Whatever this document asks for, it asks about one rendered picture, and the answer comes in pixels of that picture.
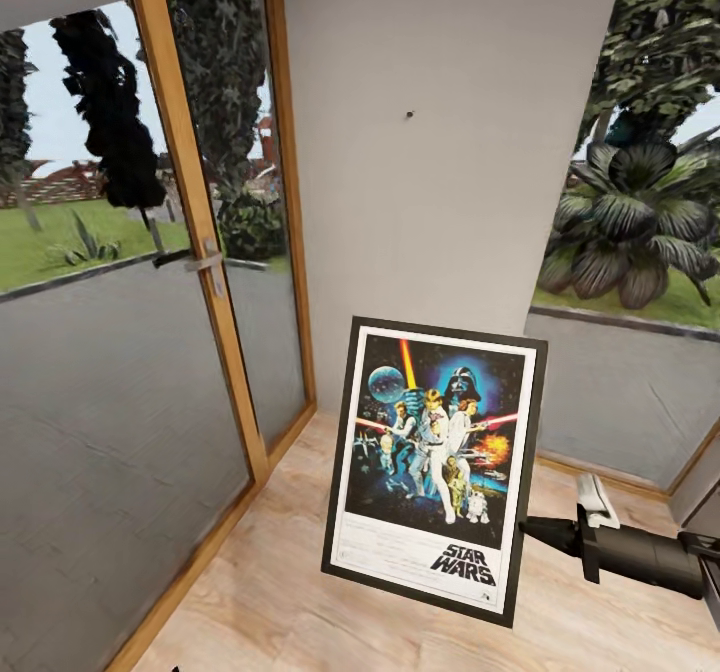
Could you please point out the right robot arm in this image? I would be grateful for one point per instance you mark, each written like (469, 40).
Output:
(689, 564)

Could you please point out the door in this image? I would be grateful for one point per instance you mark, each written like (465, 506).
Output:
(154, 317)

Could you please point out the fixed window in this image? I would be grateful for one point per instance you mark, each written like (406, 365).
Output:
(628, 293)

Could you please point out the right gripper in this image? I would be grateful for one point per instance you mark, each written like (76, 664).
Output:
(627, 551)

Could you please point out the poster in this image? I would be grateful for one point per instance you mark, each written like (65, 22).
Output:
(433, 464)

